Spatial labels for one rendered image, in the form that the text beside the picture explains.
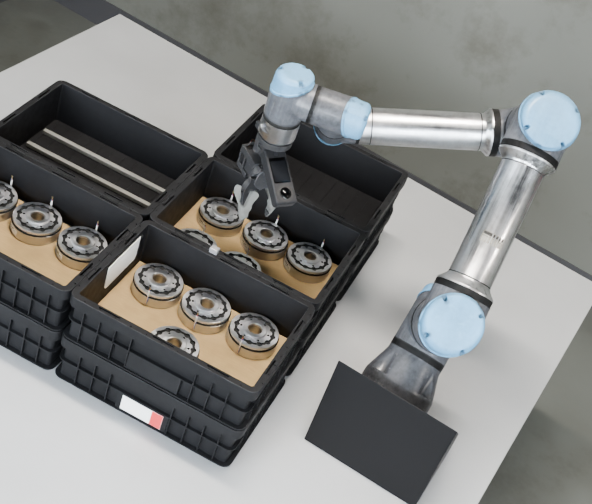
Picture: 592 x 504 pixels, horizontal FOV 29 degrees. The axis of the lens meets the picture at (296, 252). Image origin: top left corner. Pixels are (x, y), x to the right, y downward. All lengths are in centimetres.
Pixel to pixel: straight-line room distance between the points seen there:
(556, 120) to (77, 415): 107
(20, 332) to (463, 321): 86
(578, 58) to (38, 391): 229
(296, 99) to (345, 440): 68
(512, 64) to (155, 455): 222
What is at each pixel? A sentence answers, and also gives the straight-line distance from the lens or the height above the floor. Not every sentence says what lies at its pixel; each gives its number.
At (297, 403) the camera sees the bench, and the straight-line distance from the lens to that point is 241.
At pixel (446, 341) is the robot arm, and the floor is 108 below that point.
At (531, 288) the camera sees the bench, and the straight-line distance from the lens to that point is 300.
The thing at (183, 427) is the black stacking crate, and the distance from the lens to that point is 222.
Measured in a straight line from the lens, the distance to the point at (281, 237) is 253.
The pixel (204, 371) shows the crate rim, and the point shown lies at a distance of 209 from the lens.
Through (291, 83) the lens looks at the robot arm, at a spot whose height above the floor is 134.
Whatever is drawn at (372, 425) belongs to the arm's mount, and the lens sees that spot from 224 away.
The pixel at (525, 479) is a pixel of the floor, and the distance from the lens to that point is 354.
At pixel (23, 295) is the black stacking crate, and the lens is 224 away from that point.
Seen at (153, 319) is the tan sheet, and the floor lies 83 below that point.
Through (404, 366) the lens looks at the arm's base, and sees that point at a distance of 224.
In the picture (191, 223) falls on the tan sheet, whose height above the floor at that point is 83.
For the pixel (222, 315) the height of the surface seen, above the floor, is 86.
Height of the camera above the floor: 240
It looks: 38 degrees down
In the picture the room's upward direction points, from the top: 21 degrees clockwise
